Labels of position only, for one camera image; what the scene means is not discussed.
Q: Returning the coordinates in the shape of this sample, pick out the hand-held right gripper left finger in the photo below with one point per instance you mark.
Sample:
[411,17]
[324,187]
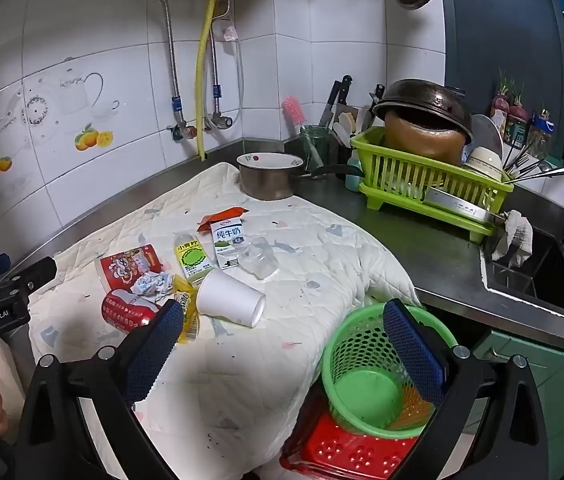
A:
[154,355]

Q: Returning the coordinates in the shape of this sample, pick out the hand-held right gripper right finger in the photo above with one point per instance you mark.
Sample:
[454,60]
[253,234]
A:
[412,355]

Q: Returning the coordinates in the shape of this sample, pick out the red soda can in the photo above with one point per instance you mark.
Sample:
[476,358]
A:
[124,310]

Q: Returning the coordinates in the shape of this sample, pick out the yellow plastic wrapper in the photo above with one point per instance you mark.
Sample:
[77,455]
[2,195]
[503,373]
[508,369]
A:
[187,312]

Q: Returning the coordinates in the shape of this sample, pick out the green plastic basket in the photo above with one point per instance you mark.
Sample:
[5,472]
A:
[362,390]

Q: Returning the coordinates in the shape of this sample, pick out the paper ball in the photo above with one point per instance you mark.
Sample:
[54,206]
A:
[151,285]

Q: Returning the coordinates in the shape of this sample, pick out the red snack packet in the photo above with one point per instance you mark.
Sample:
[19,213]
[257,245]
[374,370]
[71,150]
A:
[126,267]

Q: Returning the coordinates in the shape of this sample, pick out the plastic bottle yellow-green label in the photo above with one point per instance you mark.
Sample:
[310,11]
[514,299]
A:
[192,260]

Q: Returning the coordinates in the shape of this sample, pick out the crushed clear plastic cup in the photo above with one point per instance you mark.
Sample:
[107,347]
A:
[259,260]

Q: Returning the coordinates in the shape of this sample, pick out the white quilted printed mat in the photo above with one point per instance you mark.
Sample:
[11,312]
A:
[262,360]

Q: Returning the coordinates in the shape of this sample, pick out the red plastic basket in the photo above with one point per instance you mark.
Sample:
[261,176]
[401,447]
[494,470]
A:
[342,450]

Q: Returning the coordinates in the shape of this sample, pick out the white milk carton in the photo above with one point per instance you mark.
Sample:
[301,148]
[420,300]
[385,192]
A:
[229,240]

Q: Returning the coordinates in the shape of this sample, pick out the green cabinet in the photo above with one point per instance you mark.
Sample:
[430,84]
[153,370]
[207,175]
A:
[552,385]

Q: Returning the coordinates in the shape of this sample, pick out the orange wrapper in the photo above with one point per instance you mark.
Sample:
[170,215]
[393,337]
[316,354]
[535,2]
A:
[211,220]

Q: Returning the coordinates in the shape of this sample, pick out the metal tray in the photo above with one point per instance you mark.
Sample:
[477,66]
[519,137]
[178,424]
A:
[457,205]

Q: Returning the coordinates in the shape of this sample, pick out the steel sink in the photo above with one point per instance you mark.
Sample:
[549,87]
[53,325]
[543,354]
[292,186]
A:
[552,280]

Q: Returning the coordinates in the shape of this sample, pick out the white rag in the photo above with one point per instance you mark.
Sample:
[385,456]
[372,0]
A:
[517,235]

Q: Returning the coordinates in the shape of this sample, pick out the green dish rack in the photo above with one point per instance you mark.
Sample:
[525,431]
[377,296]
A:
[412,175]

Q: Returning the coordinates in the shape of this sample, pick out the teal plastic bottle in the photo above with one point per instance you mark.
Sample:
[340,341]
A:
[353,172]

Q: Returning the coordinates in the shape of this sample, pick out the water valve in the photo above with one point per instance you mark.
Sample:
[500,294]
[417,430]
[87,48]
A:
[219,121]
[184,131]

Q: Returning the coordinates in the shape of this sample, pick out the metal saucepan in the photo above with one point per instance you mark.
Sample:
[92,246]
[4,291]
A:
[267,185]

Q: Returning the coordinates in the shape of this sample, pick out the white ceramic bowl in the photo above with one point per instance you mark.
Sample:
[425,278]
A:
[484,160]

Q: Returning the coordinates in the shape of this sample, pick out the brown clay pot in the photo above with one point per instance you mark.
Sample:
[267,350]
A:
[422,140]

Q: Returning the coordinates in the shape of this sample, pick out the bundle of metal utensils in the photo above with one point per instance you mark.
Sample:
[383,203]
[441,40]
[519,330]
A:
[537,172]

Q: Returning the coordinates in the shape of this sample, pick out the glass jar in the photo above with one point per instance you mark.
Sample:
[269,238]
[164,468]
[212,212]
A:
[317,145]

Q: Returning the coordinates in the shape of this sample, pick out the grey plate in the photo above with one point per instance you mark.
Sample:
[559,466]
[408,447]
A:
[487,132]

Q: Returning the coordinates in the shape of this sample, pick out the white spatula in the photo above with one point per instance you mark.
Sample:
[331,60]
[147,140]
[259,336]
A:
[344,127]

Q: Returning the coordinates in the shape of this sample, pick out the sprouting onion jar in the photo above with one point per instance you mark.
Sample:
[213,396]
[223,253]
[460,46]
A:
[501,102]
[517,120]

